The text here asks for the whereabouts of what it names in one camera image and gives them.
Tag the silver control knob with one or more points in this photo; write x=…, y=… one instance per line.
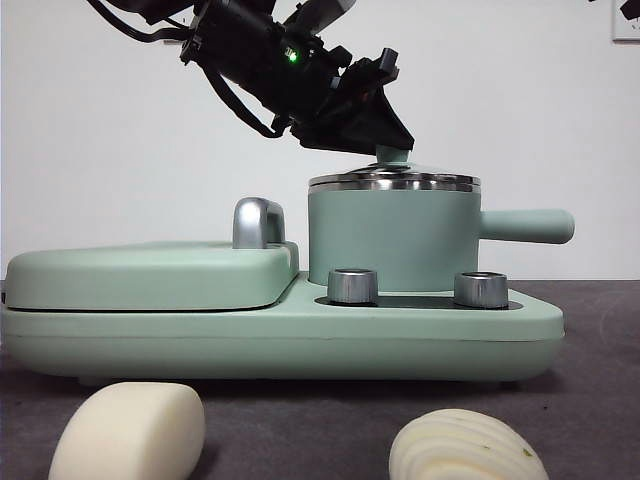
x=352, y=287
x=481, y=290

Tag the green griddle lid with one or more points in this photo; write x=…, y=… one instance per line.
x=150, y=280

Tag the green breakfast machine base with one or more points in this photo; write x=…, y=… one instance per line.
x=300, y=340

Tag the ridged white steamed bun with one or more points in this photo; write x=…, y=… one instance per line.
x=465, y=450

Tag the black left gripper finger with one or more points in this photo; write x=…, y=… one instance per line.
x=365, y=122

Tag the smooth white steamed bun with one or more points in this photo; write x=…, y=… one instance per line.
x=130, y=435

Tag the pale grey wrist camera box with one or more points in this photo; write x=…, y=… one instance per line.
x=325, y=12

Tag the white wall socket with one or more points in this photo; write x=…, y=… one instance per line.
x=617, y=30

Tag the glass pot lid green knob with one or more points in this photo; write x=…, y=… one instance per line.
x=392, y=156

